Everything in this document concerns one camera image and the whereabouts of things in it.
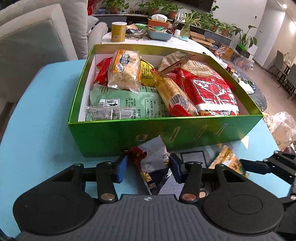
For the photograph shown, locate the large leaf potted plant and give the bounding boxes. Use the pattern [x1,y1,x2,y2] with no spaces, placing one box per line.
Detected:
[232,24,262,55]

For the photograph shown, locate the small clear brown snack packet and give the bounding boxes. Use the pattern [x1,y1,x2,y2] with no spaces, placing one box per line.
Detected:
[85,105,137,121]

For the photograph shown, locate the blue grey tray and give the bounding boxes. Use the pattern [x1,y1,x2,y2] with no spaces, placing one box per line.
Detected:
[146,26,174,42]

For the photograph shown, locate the green cardboard box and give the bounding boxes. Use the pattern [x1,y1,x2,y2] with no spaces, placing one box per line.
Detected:
[68,44,264,158]

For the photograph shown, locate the white round table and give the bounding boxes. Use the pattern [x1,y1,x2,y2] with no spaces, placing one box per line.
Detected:
[101,31,222,61]

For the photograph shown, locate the grey patterned mat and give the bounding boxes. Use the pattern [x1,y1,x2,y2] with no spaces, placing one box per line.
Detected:
[159,144,223,195]

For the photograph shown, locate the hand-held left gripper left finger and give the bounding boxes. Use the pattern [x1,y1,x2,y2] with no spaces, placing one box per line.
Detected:
[52,155,129,202]

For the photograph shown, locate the large green snack bag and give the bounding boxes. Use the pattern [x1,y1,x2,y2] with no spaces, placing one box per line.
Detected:
[88,83,170,119]

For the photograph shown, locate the white cushion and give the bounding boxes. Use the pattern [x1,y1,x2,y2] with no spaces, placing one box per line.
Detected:
[86,16,108,48]

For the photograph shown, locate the dark television screen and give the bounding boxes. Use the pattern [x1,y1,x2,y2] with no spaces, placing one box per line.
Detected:
[166,0,214,8]

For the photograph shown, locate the clear plastic bags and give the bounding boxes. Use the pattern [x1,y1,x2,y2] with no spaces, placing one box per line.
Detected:
[263,111,296,152]

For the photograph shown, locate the large red rice cracker bag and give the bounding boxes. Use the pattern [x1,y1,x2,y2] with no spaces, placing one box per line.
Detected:
[170,61,240,117]

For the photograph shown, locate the dining chair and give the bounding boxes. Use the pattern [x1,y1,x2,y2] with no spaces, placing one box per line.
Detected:
[267,50,296,101]

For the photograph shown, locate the orange tissue box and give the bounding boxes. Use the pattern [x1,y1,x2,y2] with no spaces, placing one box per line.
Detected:
[147,14,173,29]

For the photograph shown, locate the yellow green snack packet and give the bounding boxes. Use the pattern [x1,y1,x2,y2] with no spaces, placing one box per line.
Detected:
[208,145,250,178]

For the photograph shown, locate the brown beige snack packet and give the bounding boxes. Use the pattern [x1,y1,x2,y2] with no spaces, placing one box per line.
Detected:
[158,51,198,73]

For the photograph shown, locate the grey armchair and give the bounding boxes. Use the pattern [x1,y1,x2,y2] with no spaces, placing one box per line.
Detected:
[0,3,78,103]

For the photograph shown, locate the yellow can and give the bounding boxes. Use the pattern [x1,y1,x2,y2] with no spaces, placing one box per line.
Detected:
[111,22,127,43]

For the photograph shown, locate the black green box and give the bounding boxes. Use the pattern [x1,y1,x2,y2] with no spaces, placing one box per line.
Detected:
[235,44,250,57]

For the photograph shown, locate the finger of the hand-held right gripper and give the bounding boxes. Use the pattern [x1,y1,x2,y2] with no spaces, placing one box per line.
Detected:
[239,150,296,186]

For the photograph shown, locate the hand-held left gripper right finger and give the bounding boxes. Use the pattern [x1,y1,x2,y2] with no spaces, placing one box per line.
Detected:
[169,153,249,202]

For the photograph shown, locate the glass vase with plant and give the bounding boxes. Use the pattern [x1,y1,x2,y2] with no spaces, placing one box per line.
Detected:
[179,10,203,40]

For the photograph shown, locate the long red yellow cracker packet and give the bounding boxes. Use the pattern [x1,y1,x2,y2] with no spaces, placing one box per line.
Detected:
[151,68,200,117]

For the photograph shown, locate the potted green plant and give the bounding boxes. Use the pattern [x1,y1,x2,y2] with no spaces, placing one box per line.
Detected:
[162,3,184,21]
[218,22,237,38]
[138,1,163,16]
[104,0,130,14]
[203,13,223,33]

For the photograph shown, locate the white red blue snack packet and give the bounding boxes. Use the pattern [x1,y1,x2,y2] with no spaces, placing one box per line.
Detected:
[128,136,172,195]

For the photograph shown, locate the yellow label clear snack packet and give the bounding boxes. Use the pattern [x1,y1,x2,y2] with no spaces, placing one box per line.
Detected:
[107,49,142,91]

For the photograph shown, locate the small red snack packet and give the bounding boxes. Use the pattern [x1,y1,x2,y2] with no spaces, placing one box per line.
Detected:
[93,57,114,87]

